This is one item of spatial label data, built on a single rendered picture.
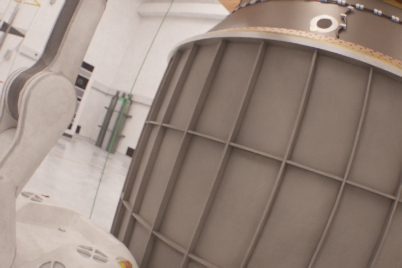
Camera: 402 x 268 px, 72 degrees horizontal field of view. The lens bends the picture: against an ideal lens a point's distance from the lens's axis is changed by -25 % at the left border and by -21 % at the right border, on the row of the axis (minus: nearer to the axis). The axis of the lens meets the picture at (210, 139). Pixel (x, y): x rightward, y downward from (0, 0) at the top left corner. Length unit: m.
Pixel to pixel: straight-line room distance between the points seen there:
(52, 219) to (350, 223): 0.97
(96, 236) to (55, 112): 0.51
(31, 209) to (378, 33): 1.37
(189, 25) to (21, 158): 8.79
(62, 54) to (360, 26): 0.99
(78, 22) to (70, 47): 0.07
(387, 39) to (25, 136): 1.17
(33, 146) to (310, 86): 0.80
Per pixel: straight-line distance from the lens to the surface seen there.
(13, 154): 0.77
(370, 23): 1.30
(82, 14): 0.85
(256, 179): 1.03
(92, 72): 8.67
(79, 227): 1.21
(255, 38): 1.16
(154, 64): 9.40
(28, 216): 1.13
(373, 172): 1.00
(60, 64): 0.83
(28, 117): 0.76
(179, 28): 9.55
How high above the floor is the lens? 0.71
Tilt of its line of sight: 3 degrees up
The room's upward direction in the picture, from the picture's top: 20 degrees clockwise
